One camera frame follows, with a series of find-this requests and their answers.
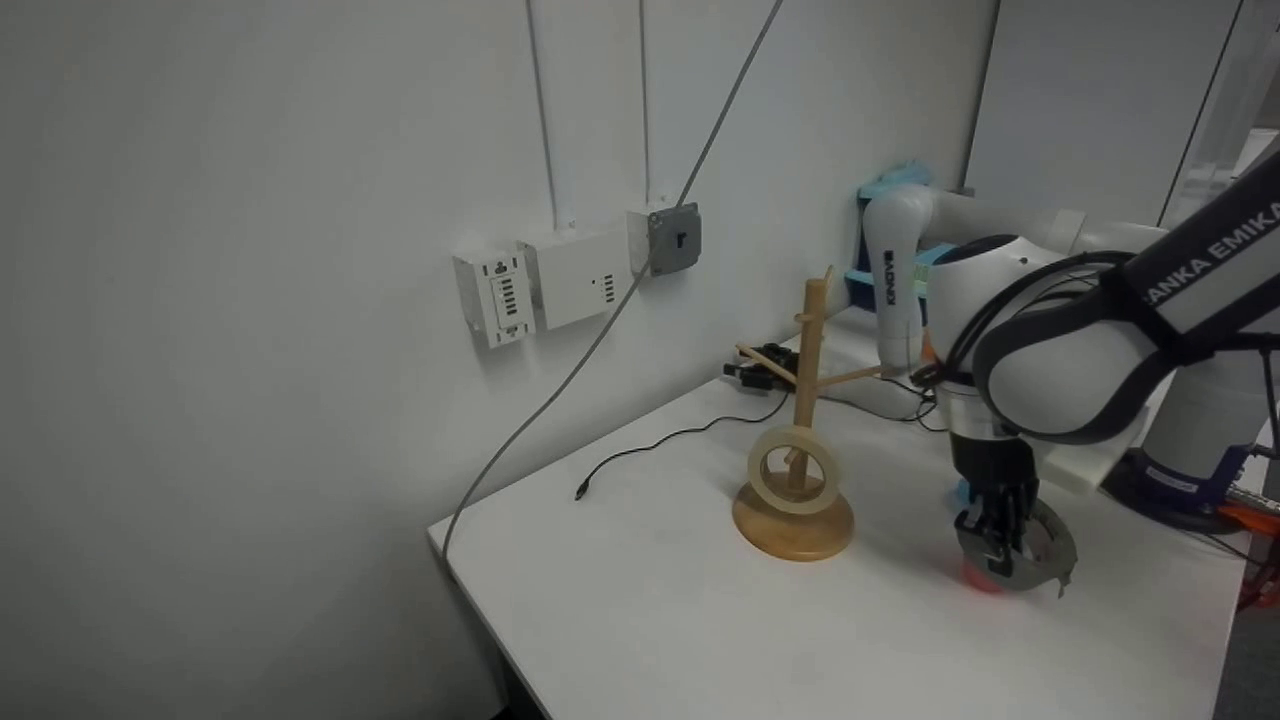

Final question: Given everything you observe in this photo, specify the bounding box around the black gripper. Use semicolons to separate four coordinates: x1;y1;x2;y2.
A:
948;432;1041;583

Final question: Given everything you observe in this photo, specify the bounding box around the grey duct tape roll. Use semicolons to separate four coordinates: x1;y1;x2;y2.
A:
952;493;1081;600

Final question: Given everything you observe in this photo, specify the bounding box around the wooden mug stand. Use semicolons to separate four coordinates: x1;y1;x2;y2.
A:
734;259;887;567

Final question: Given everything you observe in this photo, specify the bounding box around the beige masking tape roll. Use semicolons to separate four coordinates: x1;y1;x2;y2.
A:
744;425;847;520

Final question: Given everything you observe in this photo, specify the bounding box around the black connector block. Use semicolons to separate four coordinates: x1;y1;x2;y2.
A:
720;339;805;396

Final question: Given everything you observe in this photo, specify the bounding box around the light blue bin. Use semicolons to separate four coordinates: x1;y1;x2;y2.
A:
851;159;942;213

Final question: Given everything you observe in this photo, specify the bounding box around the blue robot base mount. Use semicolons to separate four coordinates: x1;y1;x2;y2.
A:
1093;443;1280;539

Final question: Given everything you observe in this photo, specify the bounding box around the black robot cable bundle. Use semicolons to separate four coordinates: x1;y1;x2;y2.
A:
933;244;1280;451

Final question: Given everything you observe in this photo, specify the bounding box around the thin black cable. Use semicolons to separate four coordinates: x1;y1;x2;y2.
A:
573;405;791;503

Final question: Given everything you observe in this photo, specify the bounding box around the grey wall socket box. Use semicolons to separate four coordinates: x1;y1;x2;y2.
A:
644;197;705;281

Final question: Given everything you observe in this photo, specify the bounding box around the large white wall box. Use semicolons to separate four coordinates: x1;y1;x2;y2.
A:
516;222;634;337

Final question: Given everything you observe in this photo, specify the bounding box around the grey hanging cable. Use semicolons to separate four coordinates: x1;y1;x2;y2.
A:
435;0;790;563

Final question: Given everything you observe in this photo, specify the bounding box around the white labelled wall box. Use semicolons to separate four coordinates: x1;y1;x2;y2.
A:
453;238;541;351

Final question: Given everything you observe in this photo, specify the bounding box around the white wall conduit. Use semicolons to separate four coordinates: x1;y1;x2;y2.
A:
638;0;657;214
520;0;565;235

